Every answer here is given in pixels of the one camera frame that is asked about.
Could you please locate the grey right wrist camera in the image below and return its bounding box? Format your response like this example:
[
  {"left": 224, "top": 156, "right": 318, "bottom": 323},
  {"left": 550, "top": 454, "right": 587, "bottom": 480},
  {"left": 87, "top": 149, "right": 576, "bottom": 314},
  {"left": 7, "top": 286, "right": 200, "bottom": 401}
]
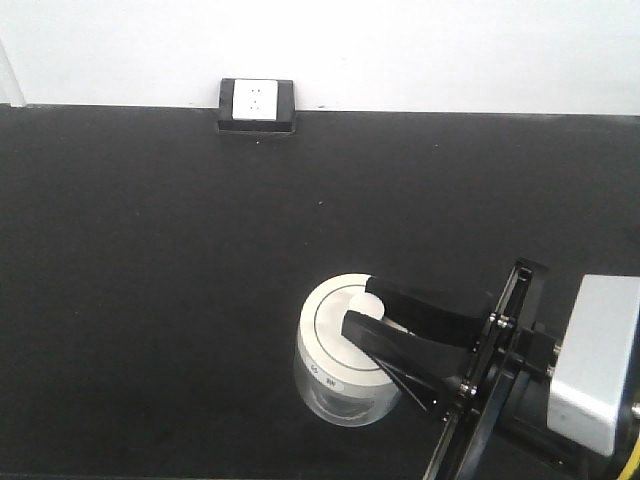
[{"left": 546, "top": 274, "right": 639, "bottom": 457}]

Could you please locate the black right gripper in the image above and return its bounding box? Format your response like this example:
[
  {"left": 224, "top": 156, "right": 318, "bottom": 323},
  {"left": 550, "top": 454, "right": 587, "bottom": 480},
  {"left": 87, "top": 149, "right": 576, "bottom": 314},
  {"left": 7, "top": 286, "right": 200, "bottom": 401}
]
[{"left": 340, "top": 257, "right": 569, "bottom": 480}]

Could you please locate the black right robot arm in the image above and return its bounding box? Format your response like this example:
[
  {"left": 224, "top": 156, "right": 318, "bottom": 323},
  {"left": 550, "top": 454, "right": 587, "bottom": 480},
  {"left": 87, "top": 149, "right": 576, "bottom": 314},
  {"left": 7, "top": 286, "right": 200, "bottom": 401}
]
[{"left": 341, "top": 259, "right": 639, "bottom": 479}]

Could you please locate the white socket in black box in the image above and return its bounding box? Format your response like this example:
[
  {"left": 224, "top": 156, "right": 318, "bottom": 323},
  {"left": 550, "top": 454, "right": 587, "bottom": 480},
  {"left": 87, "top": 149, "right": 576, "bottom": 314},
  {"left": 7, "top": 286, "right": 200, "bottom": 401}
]
[{"left": 217, "top": 78, "right": 296, "bottom": 135}]

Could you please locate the glass jar with white lid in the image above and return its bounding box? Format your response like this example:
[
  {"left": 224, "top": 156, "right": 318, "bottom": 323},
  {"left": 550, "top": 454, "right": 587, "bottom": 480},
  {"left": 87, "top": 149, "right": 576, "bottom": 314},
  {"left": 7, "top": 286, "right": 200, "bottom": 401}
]
[{"left": 294, "top": 273, "right": 401, "bottom": 428}]

